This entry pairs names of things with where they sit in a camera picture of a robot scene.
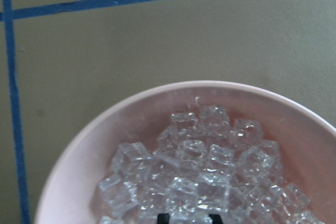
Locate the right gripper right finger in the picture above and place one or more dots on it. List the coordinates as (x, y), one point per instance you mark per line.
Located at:
(216, 219)

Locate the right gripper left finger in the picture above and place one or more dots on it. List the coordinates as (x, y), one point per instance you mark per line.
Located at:
(163, 218)

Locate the clear ice cubes pile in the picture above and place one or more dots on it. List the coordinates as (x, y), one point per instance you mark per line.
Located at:
(204, 164)

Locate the pink bowl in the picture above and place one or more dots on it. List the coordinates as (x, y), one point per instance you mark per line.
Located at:
(307, 144)

